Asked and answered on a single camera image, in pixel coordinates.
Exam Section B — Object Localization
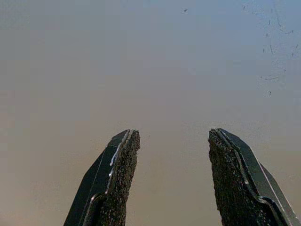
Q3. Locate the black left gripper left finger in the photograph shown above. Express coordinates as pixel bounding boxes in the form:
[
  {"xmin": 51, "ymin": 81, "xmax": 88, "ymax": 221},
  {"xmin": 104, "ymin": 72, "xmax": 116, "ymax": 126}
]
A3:
[{"xmin": 63, "ymin": 128, "xmax": 141, "ymax": 226}]

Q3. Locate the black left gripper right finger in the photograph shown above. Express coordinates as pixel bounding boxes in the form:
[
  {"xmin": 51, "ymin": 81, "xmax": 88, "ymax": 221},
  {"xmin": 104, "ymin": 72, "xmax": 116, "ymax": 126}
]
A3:
[{"xmin": 207, "ymin": 128, "xmax": 301, "ymax": 226}]

